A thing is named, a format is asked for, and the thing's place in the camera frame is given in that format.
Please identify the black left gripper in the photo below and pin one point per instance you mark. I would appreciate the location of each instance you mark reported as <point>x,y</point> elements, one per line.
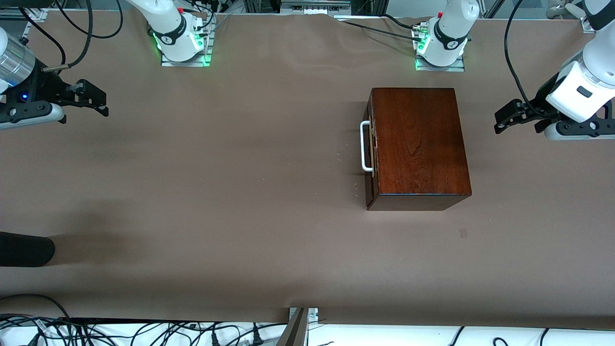
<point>541,103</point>

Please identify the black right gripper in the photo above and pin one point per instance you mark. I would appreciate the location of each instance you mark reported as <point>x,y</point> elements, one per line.
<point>44,86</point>

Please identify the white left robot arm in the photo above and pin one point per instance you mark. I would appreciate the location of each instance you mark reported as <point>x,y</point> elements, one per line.
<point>451,29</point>

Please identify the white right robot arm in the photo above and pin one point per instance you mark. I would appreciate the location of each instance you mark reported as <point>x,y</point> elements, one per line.
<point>168,24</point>

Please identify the dark brown wooden box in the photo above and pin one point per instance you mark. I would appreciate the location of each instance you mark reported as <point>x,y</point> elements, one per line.
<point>418,144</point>

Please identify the black foam cylinder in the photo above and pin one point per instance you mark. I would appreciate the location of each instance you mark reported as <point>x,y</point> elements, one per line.
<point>24,250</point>

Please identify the brown table cover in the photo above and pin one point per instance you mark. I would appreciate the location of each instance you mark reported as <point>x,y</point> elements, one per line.
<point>240,192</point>

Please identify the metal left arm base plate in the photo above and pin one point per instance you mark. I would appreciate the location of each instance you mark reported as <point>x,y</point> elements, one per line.
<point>439,68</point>

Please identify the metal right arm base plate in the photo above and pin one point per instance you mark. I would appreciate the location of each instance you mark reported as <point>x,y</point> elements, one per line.
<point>185,63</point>

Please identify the silver metal bracket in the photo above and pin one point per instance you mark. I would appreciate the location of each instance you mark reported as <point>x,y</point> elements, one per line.
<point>312,313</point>

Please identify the dark grey metal post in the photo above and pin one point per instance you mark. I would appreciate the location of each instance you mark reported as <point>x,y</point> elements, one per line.
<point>294,331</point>

